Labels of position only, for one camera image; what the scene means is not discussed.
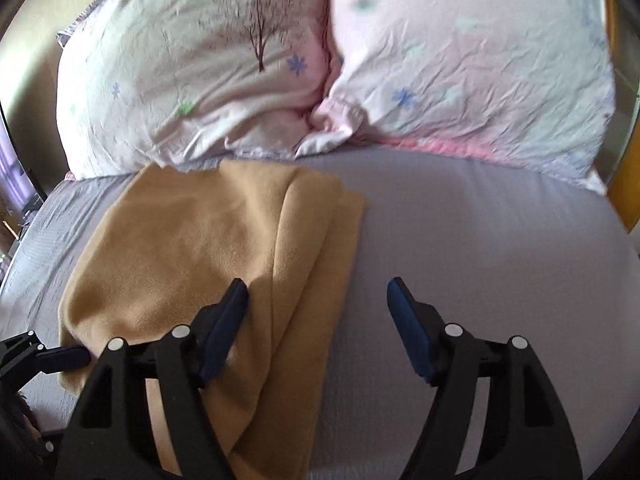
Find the lilac bed sheet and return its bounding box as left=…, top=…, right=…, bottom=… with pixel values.
left=0, top=144, right=640, bottom=480

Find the pink floral pillow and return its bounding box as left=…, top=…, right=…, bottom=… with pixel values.
left=299, top=0, right=615, bottom=193

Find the orange wooden headboard frame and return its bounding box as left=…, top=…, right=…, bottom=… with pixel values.
left=599, top=0, right=639, bottom=233

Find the tan fleece garment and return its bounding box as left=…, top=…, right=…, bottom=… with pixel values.
left=58, top=160, right=366, bottom=479

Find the white floral pillow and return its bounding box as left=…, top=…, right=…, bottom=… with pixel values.
left=56, top=0, right=328, bottom=179

